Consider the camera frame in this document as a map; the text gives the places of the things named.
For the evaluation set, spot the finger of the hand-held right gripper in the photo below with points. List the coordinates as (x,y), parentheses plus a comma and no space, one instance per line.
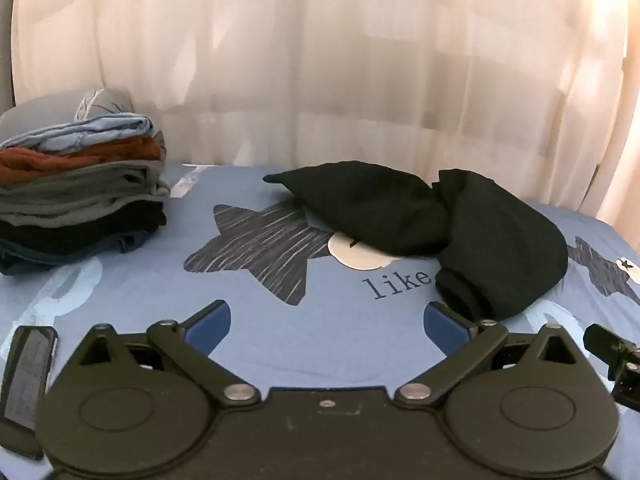
(602,341)

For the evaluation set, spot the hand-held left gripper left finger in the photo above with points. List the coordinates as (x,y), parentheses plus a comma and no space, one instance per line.
(210,327)

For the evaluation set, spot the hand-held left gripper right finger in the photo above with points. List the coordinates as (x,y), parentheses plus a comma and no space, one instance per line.
(442,327)

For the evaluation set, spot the black pants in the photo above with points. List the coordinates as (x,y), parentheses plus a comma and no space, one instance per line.
(390,210)

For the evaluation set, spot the black folded garment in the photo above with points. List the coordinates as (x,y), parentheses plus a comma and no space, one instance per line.
(75,232)

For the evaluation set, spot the grey folded garment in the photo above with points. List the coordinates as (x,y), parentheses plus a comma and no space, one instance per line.
(75,192)

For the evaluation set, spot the dark blue folded garment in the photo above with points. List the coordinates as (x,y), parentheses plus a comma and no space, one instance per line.
(30,258)

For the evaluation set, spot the black smartphone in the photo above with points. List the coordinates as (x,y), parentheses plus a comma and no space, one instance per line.
(25,385)

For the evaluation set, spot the light blue folded garment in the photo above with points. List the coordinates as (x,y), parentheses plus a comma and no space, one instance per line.
(100,130)

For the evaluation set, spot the rust folded garment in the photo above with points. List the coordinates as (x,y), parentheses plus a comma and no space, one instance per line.
(50,162)

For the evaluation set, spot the grey blue pillow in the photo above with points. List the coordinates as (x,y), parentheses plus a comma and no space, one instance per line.
(35,117)

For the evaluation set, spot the cream sheer curtain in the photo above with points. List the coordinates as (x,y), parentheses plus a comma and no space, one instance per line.
(325,60)

